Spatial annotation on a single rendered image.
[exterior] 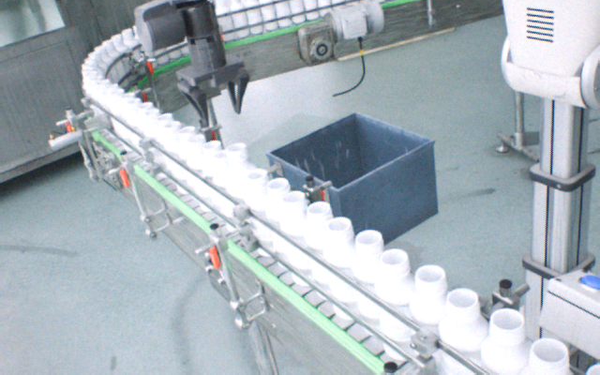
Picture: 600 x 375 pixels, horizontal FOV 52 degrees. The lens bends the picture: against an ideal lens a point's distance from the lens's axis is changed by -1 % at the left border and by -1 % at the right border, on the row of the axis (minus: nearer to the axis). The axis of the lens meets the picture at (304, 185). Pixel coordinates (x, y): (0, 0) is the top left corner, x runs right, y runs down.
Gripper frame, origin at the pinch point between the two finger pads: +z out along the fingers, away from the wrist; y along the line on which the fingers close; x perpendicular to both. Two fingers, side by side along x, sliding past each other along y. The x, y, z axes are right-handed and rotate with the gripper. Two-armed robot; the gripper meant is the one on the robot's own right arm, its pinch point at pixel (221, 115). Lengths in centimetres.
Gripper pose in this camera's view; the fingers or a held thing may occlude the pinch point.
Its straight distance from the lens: 109.4
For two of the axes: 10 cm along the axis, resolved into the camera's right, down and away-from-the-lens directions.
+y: -8.0, 3.9, -4.5
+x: 5.7, 3.2, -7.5
